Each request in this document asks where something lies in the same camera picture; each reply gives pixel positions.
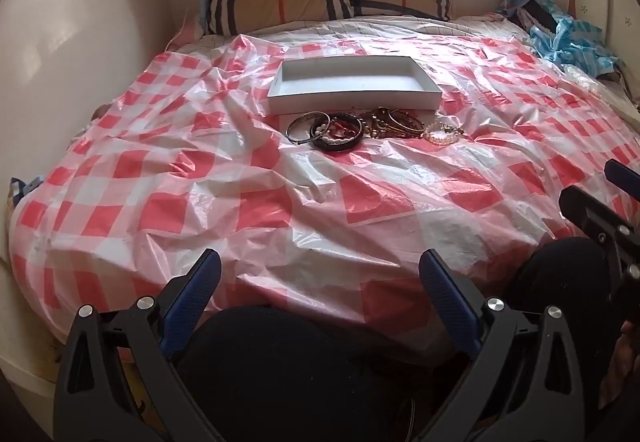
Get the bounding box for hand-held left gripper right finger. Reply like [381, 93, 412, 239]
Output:
[419, 249, 601, 442]

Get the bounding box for dark cloth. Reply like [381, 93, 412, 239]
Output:
[517, 0, 571, 34]

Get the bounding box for white cardboard box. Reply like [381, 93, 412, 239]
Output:
[266, 55, 443, 117]

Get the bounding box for person's black pants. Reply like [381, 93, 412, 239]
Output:
[172, 237, 631, 442]

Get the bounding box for red cord bracelet orange bead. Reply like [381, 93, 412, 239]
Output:
[390, 109, 426, 139]

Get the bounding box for pink cloth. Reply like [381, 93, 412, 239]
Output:
[172, 14, 206, 48]

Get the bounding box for person's right hand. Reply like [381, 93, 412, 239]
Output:
[600, 319, 640, 410]

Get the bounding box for black leather bracelet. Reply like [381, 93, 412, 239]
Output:
[310, 112, 366, 153]

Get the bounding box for blue striped cloth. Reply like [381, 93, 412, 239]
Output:
[529, 16, 622, 74]

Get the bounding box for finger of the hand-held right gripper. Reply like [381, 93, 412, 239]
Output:
[604, 159, 640, 199]
[559, 184, 640, 318]

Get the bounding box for wide silver bangle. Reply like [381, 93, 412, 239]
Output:
[286, 111, 331, 143]

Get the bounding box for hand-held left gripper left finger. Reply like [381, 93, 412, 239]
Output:
[52, 248, 223, 442]

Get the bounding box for gold pearl bracelet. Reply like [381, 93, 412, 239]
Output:
[424, 121, 466, 145]

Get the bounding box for amber bead bracelet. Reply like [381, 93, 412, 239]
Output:
[364, 116, 397, 139]

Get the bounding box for gold link bracelet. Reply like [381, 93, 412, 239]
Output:
[372, 107, 408, 135]

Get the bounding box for red white checkered plastic sheet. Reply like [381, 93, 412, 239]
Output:
[7, 29, 640, 358]

